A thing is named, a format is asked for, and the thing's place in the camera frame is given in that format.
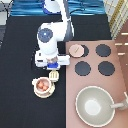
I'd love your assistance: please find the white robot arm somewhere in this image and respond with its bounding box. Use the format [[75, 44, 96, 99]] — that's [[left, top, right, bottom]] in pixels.
[[35, 0, 74, 70]]

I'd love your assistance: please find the black table mat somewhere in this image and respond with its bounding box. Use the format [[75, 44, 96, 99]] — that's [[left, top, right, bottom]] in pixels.
[[0, 14, 113, 128]]

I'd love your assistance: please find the pink stove board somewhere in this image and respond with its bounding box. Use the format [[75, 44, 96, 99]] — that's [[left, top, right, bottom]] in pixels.
[[66, 40, 128, 128]]

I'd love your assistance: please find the white and blue gripper body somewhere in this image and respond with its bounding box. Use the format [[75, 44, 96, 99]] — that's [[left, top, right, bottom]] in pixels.
[[35, 50, 70, 70]]

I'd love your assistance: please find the black burner front left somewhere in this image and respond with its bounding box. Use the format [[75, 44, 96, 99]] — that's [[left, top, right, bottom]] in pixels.
[[75, 61, 91, 76]]

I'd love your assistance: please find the black burner back right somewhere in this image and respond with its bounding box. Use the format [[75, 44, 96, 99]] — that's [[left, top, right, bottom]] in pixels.
[[96, 44, 111, 57]]

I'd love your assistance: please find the pink pot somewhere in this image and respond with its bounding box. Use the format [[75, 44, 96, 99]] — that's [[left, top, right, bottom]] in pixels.
[[32, 77, 52, 96]]

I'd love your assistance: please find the cream round plate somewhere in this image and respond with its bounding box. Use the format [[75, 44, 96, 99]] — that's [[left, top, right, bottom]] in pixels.
[[34, 84, 55, 98]]

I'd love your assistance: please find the black burner front right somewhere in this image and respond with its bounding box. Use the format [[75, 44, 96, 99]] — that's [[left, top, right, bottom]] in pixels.
[[98, 61, 115, 76]]

